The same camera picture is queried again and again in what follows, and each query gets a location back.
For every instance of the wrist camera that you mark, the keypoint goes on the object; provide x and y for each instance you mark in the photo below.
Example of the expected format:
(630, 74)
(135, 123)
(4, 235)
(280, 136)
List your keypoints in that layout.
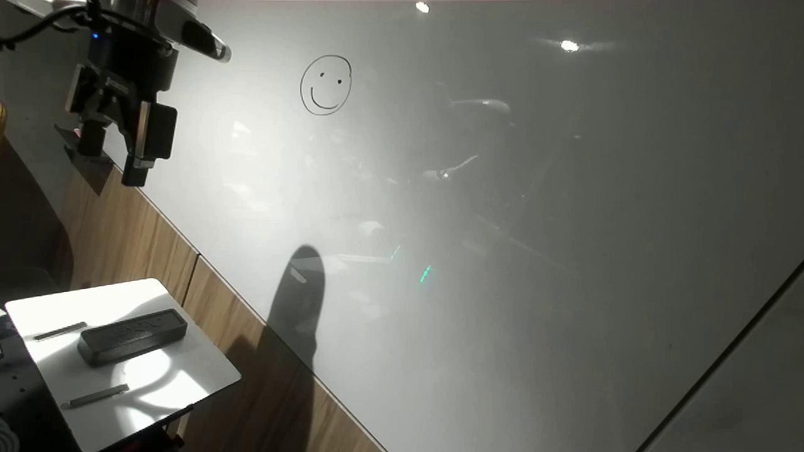
(180, 29)

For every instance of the smiley face drawing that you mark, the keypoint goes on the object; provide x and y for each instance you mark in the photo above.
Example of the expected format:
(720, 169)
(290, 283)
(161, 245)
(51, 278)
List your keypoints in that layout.
(302, 91)

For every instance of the black marker pen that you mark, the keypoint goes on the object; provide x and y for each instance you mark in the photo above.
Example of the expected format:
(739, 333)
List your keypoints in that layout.
(58, 331)
(94, 398)

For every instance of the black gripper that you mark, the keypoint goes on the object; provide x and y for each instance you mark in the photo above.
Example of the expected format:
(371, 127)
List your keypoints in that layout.
(135, 71)

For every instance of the black whiteboard eraser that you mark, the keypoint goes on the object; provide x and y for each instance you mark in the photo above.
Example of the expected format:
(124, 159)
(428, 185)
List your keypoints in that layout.
(133, 336)

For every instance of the small white board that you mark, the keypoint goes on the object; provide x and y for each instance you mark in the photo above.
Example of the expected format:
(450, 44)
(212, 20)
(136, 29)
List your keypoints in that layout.
(159, 386)

